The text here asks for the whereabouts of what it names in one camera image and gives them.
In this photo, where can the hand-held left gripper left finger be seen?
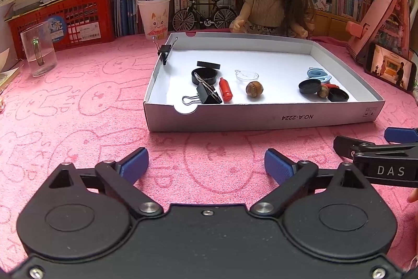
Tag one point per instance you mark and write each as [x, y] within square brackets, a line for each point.
[134, 164]

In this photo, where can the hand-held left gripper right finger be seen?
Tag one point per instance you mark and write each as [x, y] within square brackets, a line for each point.
[277, 164]

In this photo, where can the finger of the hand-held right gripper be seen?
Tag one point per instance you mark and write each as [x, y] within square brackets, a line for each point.
[401, 134]
[344, 145]

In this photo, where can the black round cap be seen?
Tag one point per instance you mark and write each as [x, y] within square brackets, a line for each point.
[204, 77]
[309, 86]
[338, 95]
[208, 65]

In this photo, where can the blue hair clip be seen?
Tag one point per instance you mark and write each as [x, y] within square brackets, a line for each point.
[316, 73]

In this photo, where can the clear round plastic lid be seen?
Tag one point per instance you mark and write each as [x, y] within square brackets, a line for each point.
[246, 74]

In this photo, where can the black binder clip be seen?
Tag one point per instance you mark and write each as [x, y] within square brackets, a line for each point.
[164, 52]
[207, 96]

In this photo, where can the white cardboard box lid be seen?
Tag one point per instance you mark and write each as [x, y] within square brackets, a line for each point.
[277, 63]

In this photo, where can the person's right hand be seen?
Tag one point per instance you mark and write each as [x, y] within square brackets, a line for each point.
[413, 196]

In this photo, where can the small brown nut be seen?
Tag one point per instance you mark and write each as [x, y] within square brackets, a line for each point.
[323, 91]

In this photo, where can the black smartphone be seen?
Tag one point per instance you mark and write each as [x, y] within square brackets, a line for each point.
[390, 66]

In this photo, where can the pink printed towel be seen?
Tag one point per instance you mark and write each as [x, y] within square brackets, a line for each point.
[81, 109]

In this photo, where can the pink triangular phone stand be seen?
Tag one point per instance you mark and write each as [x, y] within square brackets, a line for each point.
[382, 20]

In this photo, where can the wooden organizer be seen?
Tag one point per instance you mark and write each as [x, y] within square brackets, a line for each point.
[329, 24]

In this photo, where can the white paper cup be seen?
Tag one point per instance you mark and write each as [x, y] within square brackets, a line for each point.
[155, 17]

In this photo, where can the clear glass mug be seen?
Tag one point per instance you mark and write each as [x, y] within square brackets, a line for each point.
[37, 50]

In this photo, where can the open booklet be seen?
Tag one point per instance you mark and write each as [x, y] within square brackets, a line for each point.
[6, 76]

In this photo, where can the red plastic crate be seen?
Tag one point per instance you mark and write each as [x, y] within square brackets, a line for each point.
[72, 20]

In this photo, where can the black toy bicycle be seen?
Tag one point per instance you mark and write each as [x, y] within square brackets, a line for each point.
[202, 16]

